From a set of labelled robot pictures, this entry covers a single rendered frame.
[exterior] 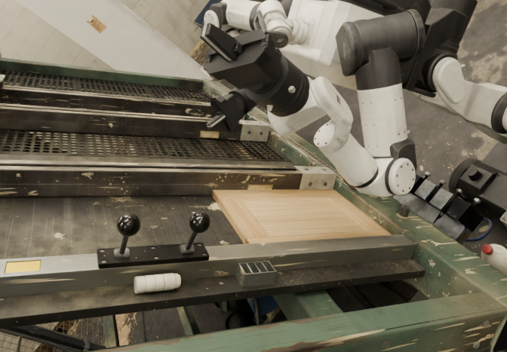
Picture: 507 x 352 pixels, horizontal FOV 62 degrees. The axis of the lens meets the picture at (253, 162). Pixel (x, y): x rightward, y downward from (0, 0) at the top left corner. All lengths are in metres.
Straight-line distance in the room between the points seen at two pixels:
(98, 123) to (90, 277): 0.88
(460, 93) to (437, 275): 0.53
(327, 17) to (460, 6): 0.43
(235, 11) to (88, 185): 0.69
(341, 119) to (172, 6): 5.63
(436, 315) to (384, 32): 0.53
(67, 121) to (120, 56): 3.38
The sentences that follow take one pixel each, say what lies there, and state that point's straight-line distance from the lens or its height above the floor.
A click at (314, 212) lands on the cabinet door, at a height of 1.02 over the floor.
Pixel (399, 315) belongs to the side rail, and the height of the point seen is 1.12.
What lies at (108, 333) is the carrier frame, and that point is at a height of 0.78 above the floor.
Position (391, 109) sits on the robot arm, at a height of 1.23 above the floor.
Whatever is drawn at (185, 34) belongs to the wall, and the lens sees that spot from 6.38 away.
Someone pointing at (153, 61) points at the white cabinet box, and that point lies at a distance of 4.95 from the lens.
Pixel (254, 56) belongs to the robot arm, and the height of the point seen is 1.57.
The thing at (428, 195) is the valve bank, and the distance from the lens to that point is 1.33.
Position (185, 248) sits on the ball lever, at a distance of 0.82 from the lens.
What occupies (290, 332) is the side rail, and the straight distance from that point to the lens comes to 0.69.
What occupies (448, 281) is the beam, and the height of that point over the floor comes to 0.89.
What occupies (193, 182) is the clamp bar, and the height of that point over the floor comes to 1.30.
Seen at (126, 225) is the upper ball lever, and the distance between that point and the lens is 0.70.
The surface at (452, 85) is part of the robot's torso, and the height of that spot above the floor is 0.92.
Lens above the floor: 1.81
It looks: 32 degrees down
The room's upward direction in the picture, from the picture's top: 55 degrees counter-clockwise
